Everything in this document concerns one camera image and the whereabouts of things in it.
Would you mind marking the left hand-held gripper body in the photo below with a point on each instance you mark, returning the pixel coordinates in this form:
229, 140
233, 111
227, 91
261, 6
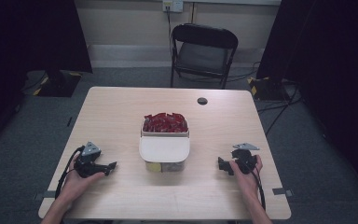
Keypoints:
88, 166

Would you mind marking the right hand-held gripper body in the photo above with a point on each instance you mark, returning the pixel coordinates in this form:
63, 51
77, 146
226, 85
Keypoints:
245, 158

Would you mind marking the white lidded clear container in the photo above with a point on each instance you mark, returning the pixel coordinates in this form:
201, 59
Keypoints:
164, 149

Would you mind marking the person's right hand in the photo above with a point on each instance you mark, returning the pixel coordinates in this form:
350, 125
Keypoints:
250, 183

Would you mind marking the person's left hand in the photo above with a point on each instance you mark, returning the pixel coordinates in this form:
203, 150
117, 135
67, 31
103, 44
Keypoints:
76, 186

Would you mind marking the yellow packet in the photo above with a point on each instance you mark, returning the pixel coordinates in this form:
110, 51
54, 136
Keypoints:
153, 167

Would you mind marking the small black floor object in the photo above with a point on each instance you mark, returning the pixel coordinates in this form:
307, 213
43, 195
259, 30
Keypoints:
69, 121

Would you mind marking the grey tape strip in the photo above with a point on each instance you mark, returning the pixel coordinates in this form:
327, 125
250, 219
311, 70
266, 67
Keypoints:
282, 191
45, 195

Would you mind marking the pile of red sauce packets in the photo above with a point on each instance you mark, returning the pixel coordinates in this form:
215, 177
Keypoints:
165, 123

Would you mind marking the black stand base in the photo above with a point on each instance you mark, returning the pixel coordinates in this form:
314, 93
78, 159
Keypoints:
57, 84
267, 88

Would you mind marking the black folding chair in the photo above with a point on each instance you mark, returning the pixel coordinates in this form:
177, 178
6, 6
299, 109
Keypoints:
203, 56

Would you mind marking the black curtain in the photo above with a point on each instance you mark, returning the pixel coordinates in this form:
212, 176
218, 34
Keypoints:
28, 34
332, 62

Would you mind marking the white wall outlet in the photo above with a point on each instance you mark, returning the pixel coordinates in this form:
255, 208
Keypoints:
172, 5

